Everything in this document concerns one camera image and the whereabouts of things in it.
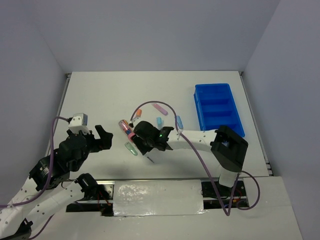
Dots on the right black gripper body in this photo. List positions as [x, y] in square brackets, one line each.
[143, 145]

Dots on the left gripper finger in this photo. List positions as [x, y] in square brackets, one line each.
[101, 132]
[105, 141]

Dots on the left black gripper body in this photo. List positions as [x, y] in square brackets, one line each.
[92, 146]

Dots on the light blue clear marker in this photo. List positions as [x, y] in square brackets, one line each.
[159, 122]

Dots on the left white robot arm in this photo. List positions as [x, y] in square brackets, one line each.
[35, 201]

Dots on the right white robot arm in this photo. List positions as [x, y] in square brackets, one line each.
[228, 148]

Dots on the green clear highlighter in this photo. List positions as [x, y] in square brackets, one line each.
[131, 148]

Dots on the pink capped crayon tube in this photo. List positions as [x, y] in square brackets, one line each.
[124, 126]

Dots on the orange capped clear marker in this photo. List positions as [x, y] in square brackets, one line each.
[137, 115]

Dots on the purple pink highlighter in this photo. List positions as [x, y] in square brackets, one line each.
[160, 109]

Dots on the small blue highlighter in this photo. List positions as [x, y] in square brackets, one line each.
[179, 122]

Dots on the silver tape sheet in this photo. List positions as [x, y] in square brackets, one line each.
[157, 198]

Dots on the blue plastic divided bin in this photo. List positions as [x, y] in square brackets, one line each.
[215, 107]

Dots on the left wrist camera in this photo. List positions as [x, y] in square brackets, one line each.
[78, 124]

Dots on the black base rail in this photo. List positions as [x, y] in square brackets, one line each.
[230, 199]

